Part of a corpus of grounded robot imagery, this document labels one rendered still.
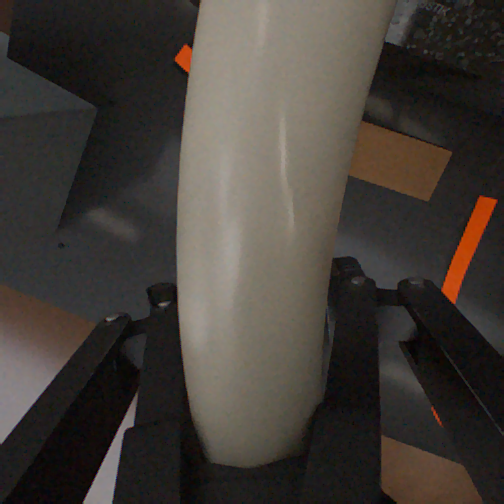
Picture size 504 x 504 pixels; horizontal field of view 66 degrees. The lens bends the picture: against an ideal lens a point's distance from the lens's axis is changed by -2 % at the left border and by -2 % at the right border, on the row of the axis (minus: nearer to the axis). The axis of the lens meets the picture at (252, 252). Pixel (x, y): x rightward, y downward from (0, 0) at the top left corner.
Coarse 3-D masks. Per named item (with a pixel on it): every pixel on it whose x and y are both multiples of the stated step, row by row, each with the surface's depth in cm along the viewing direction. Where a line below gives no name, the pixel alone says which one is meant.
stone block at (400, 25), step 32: (192, 0) 53; (416, 0) 32; (448, 0) 31; (480, 0) 30; (416, 32) 34; (448, 32) 33; (480, 32) 32; (384, 64) 51; (416, 64) 42; (448, 64) 36; (480, 64) 35; (448, 96) 61; (480, 96) 48
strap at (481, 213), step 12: (480, 204) 99; (492, 204) 98; (480, 216) 100; (468, 228) 101; (480, 228) 101; (468, 240) 103; (456, 252) 104; (468, 252) 104; (456, 264) 105; (456, 276) 107; (444, 288) 108; (456, 288) 108; (432, 408) 124
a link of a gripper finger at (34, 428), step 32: (128, 320) 14; (96, 352) 12; (64, 384) 11; (96, 384) 11; (128, 384) 14; (32, 416) 10; (64, 416) 10; (96, 416) 11; (0, 448) 9; (32, 448) 9; (64, 448) 9; (96, 448) 11; (0, 480) 8; (32, 480) 8; (64, 480) 9
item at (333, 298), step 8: (336, 272) 14; (336, 280) 14; (328, 288) 14; (336, 288) 14; (328, 296) 15; (336, 296) 15; (328, 304) 15; (336, 304) 15; (328, 312) 15; (336, 312) 15; (328, 320) 15; (328, 328) 15; (328, 336) 15
